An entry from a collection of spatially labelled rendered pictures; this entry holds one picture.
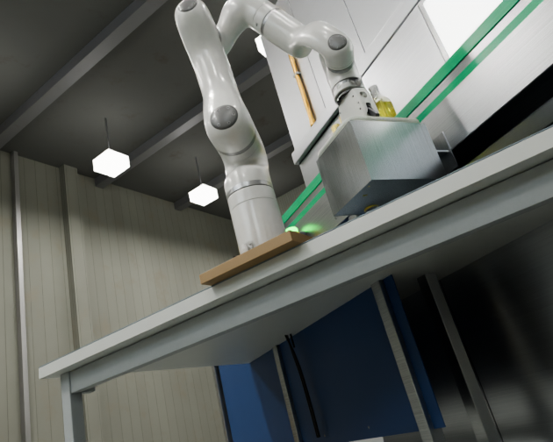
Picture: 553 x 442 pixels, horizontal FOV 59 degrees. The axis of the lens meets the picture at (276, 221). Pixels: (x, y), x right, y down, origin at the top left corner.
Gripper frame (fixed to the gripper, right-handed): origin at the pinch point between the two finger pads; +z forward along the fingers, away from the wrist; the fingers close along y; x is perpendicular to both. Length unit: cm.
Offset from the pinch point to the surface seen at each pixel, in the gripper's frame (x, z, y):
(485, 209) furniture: 4.1, 31.2, -26.6
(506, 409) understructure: -37, 67, 27
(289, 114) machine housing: -36, -77, 85
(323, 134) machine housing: -36, -51, 65
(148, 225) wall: -140, -434, 955
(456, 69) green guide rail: -18.8, -10.8, -17.3
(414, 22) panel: -34, -46, -1
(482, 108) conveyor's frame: -16.7, 3.4, -20.4
